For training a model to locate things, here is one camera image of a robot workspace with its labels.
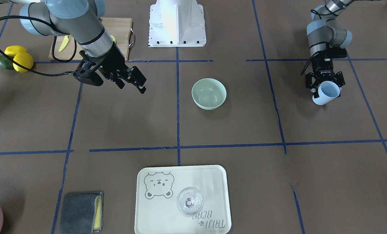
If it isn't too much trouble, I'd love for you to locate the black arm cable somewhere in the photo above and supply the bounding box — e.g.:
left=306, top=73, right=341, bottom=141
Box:
left=0, top=16, right=83, bottom=77

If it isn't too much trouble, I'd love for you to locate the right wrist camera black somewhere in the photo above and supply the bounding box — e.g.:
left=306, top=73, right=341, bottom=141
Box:
left=73, top=59, right=104, bottom=86

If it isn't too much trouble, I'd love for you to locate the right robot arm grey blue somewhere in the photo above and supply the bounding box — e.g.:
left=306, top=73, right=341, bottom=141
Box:
left=19, top=0, right=146, bottom=94

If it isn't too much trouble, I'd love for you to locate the clear glass on tray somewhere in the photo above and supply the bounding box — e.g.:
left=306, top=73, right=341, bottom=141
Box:
left=177, top=187, right=204, bottom=216

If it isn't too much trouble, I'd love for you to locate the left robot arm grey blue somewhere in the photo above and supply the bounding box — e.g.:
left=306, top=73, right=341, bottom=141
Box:
left=301, top=0, right=353, bottom=99

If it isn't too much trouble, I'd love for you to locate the cream bear tray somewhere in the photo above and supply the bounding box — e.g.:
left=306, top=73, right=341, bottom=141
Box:
left=134, top=165, right=232, bottom=234

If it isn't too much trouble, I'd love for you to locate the yellow lemon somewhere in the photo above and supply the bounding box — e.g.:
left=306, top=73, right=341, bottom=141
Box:
left=13, top=52, right=34, bottom=73
left=4, top=45, right=28, bottom=58

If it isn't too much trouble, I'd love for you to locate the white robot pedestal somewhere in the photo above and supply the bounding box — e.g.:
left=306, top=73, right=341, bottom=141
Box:
left=148, top=0, right=207, bottom=47

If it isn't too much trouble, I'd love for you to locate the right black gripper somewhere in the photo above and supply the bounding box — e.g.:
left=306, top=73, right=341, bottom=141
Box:
left=80, top=44, right=146, bottom=94

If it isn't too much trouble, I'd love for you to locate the green avocado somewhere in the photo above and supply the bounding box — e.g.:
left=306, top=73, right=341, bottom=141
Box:
left=0, top=55, right=14, bottom=71

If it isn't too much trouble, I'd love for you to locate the mint green bowl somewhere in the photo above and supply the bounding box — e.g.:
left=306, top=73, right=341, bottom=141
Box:
left=192, top=78, right=227, bottom=111

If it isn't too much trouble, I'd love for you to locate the light blue cup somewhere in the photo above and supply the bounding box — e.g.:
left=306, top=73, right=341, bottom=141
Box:
left=312, top=81, right=340, bottom=105

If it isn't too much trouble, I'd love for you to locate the grey yellow cloth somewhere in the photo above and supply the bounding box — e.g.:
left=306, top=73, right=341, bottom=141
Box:
left=58, top=191, right=104, bottom=234

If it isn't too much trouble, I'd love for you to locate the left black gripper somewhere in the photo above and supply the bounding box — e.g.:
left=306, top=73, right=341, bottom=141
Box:
left=305, top=49, right=348, bottom=98

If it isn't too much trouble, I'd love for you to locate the wooden cutting board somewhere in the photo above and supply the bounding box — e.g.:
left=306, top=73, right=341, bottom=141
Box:
left=54, top=17, right=135, bottom=61

